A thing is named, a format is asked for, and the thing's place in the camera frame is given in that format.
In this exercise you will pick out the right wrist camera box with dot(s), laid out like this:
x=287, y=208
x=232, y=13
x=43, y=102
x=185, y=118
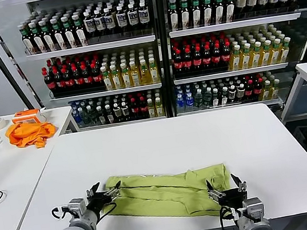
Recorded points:
x=251, y=208

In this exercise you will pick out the small green tinted bottle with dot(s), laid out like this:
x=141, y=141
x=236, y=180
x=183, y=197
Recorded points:
x=85, y=118
x=207, y=98
x=93, y=116
x=198, y=99

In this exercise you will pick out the orange box with window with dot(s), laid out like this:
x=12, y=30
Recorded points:
x=26, y=113

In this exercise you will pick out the small white label bottle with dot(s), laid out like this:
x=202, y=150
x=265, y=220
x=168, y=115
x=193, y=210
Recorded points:
x=117, y=111
x=240, y=91
x=231, y=93
x=125, y=110

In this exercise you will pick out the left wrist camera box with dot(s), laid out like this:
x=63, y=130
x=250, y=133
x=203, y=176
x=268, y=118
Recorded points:
x=76, y=208

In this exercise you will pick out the small yellow drink bottle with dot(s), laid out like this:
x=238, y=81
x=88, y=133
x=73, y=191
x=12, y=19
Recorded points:
x=274, y=91
x=151, y=109
x=266, y=92
x=159, y=108

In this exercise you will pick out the yellow-green T-shirt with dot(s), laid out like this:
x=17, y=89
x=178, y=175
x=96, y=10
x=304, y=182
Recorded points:
x=159, y=195

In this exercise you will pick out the yellow juice bottle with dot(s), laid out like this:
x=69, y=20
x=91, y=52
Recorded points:
x=235, y=60
x=284, y=53
x=245, y=59
x=116, y=80
x=107, y=81
x=255, y=57
x=275, y=54
x=126, y=78
x=135, y=76
x=145, y=75
x=265, y=56
x=154, y=73

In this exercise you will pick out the crumpled orange cloth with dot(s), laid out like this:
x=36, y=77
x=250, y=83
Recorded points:
x=26, y=135

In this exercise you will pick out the green cap dark bottle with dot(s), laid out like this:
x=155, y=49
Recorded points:
x=219, y=9
x=80, y=33
x=196, y=13
x=229, y=8
x=27, y=41
x=208, y=11
x=69, y=35
x=47, y=38
x=58, y=36
x=37, y=39
x=185, y=14
x=174, y=16

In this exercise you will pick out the black slanted frame bar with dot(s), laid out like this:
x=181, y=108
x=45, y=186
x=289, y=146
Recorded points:
x=3, y=58

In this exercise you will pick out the blue label water bottle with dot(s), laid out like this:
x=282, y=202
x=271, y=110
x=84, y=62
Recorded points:
x=77, y=119
x=180, y=102
x=189, y=101

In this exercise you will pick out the small red cap bottle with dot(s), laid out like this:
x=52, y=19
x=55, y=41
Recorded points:
x=135, y=110
x=257, y=90
x=143, y=109
x=249, y=92

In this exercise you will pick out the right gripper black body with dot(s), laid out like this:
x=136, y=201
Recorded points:
x=234, y=199

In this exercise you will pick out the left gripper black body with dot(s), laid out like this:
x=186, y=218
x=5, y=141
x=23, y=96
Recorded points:
x=100, y=202

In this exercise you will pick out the small dark white-cap bottle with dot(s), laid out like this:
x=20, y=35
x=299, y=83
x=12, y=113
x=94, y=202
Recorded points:
x=109, y=114
x=216, y=98
x=100, y=115
x=224, y=97

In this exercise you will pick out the drinks shelf unit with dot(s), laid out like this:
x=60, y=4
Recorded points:
x=229, y=25
x=88, y=47

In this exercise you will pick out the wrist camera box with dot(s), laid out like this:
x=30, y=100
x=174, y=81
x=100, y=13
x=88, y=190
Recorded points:
x=76, y=208
x=251, y=208

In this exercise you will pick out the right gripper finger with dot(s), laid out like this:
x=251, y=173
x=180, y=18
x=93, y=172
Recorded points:
x=215, y=193
x=241, y=186

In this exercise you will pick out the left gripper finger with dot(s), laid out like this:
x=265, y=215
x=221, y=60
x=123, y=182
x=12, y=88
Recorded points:
x=92, y=191
x=113, y=191

